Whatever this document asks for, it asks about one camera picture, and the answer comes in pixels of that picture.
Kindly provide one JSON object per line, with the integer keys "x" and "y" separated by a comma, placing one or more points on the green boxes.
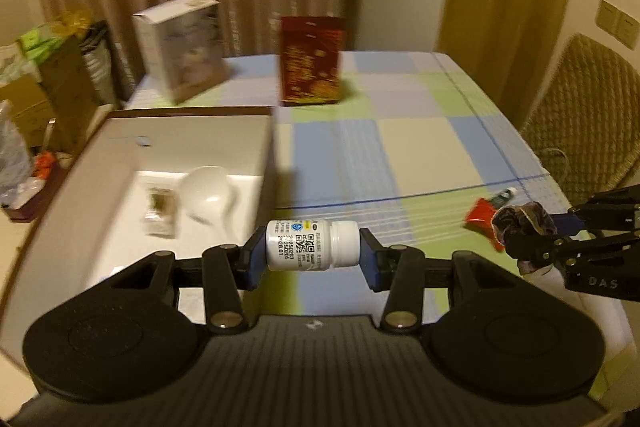
{"x": 42, "y": 42}

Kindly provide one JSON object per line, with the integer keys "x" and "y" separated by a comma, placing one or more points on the gold ribbon bow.
{"x": 74, "y": 22}

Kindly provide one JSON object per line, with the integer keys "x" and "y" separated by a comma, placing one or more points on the brown cardboard box white inside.
{"x": 200, "y": 142}

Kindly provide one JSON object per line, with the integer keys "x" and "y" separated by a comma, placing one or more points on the white bowl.
{"x": 205, "y": 187}

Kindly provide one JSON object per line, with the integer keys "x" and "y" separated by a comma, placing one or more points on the striped bag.
{"x": 102, "y": 62}

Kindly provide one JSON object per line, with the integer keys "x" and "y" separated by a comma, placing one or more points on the wicker chair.
{"x": 590, "y": 97}

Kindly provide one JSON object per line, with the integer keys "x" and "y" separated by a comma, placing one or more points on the tall brown cardboard box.
{"x": 67, "y": 92}

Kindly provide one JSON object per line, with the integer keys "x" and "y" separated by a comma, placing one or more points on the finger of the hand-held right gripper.
{"x": 535, "y": 247}
{"x": 605, "y": 212}

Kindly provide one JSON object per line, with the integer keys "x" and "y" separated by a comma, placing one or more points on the wall switch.
{"x": 617, "y": 24}

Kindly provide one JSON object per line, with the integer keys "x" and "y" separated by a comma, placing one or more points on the red patterned box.
{"x": 312, "y": 62}

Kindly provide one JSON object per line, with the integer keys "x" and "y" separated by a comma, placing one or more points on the plain cardboard box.
{"x": 25, "y": 107}

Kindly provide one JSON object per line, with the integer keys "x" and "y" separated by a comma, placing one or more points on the red snack packet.
{"x": 480, "y": 213}

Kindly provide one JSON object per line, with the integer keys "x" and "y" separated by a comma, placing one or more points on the checked tablecloth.
{"x": 425, "y": 147}

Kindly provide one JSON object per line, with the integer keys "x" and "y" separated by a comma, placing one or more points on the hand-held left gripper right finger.
{"x": 367, "y": 259}

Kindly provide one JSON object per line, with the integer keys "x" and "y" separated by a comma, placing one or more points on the dark patterned pouch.
{"x": 525, "y": 217}

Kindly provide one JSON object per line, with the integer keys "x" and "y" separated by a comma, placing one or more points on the small clear packet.
{"x": 160, "y": 209}

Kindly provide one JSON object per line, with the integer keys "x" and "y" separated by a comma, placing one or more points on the white pill bottle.
{"x": 310, "y": 244}

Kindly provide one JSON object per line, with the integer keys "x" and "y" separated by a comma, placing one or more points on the white picture box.
{"x": 185, "y": 52}

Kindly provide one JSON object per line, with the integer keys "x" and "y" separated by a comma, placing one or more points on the clear plastic bag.
{"x": 12, "y": 157}

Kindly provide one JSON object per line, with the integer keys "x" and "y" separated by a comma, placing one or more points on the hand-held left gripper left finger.
{"x": 257, "y": 257}

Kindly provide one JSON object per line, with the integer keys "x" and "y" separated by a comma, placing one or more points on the small dark tube white cap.
{"x": 506, "y": 197}

